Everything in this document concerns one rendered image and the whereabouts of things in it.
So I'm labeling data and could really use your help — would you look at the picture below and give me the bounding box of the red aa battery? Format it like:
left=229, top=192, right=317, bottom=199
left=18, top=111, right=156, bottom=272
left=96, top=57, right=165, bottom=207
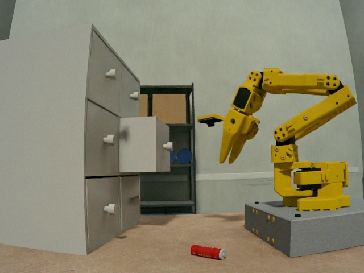
left=191, top=245, right=226, bottom=260

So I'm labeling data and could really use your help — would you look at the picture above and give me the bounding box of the grey chest of drawers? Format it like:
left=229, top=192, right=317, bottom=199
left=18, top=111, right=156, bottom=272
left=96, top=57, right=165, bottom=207
left=0, top=23, right=140, bottom=256

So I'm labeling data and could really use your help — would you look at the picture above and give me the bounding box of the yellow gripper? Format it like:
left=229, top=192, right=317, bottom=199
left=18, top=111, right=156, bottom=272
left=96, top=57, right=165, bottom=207
left=196, top=109, right=260, bottom=164

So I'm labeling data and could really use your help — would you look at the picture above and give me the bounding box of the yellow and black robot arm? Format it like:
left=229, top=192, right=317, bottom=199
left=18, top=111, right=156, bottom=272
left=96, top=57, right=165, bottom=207
left=231, top=68, right=357, bottom=212

